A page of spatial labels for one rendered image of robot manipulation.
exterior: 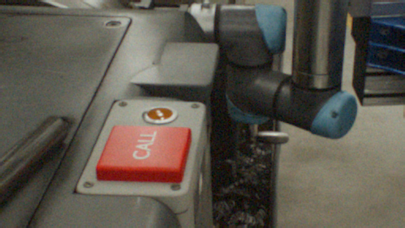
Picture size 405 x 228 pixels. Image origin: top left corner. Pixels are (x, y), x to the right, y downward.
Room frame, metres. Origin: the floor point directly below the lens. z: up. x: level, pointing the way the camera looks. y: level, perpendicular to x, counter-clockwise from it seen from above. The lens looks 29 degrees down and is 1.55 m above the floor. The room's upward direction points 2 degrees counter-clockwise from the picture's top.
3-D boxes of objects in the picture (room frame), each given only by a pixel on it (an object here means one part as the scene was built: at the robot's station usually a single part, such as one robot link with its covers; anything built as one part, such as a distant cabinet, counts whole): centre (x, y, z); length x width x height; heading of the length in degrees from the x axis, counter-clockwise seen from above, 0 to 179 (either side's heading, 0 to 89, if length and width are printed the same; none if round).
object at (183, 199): (0.50, 0.04, 1.23); 0.13 x 0.08 x 0.05; 173
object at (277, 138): (1.45, -0.14, 0.69); 0.08 x 0.03 x 0.03; 83
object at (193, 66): (0.64, 0.03, 1.24); 0.09 x 0.08 x 0.03; 173
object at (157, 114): (0.54, 0.04, 1.26); 0.02 x 0.02 x 0.01
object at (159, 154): (0.48, 0.04, 1.26); 0.06 x 0.06 x 0.02; 83
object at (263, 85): (1.12, -0.09, 0.98); 0.11 x 0.08 x 0.11; 49
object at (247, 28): (1.13, -0.08, 1.08); 0.11 x 0.08 x 0.09; 82
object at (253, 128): (1.56, -0.09, 0.75); 0.27 x 0.10 x 0.23; 173
